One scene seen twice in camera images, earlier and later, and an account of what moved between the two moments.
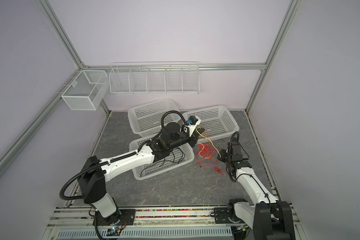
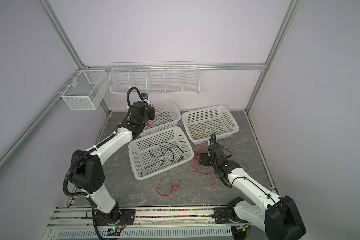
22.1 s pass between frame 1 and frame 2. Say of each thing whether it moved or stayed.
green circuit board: stayed
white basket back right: stayed
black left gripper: moved
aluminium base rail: stayed
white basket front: stayed
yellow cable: moved
